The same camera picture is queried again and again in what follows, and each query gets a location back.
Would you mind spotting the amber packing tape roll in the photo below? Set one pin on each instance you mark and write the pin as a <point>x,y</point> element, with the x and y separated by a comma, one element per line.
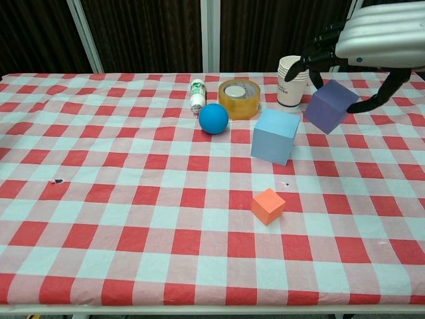
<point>239,109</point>

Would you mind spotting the white partition post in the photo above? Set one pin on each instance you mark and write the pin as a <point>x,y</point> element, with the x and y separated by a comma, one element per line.
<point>209,36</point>
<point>355,4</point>
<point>84,36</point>

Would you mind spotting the small orange cube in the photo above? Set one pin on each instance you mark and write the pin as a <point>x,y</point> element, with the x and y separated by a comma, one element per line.
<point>267,206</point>

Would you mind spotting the blue ball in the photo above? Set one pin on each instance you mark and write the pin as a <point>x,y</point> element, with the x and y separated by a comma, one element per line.
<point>214,118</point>

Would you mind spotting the white bottle green label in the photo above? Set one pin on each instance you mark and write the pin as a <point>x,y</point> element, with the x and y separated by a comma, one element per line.
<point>198,96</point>

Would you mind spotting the large light blue cube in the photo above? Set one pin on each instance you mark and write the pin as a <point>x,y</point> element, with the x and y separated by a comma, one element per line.
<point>274,139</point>

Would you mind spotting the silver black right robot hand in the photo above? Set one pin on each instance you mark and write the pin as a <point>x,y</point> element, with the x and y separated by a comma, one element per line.
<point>382,30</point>

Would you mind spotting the white paper cup stack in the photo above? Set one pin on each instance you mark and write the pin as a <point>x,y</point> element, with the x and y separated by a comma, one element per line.
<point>289,96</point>

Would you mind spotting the purple foam cube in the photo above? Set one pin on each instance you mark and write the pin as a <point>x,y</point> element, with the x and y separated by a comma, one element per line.
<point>328,106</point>

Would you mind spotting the dark brown curtain panel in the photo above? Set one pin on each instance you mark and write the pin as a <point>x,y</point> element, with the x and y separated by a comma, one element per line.
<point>33,33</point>
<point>149,33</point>
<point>265,33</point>

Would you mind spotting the red white checkered tablecloth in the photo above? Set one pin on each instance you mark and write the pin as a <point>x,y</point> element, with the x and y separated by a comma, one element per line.
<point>133,199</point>

